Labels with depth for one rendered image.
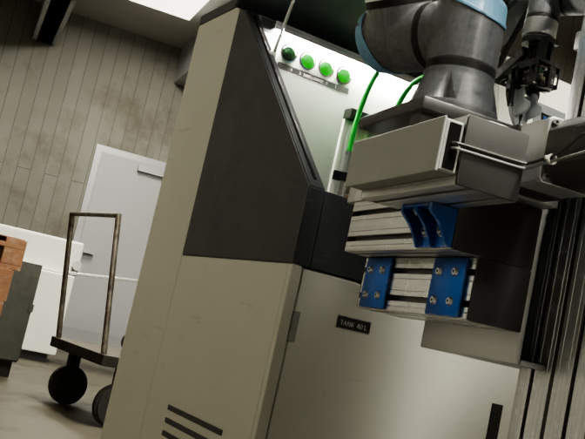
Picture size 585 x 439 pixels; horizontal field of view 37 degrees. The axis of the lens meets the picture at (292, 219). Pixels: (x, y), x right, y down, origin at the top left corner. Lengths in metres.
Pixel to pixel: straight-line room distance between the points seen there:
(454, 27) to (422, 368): 0.79
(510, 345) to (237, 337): 0.75
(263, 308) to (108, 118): 7.96
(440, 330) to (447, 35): 0.48
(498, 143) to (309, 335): 0.78
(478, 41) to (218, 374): 0.92
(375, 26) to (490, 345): 0.58
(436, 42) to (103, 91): 8.37
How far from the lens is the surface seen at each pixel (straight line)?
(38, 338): 7.57
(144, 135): 9.74
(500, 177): 1.11
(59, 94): 9.67
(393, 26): 1.55
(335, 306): 1.81
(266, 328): 1.78
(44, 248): 7.64
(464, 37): 1.46
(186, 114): 2.52
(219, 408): 1.91
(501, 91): 2.55
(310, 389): 1.80
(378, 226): 1.45
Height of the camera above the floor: 0.65
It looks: 7 degrees up
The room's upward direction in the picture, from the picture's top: 12 degrees clockwise
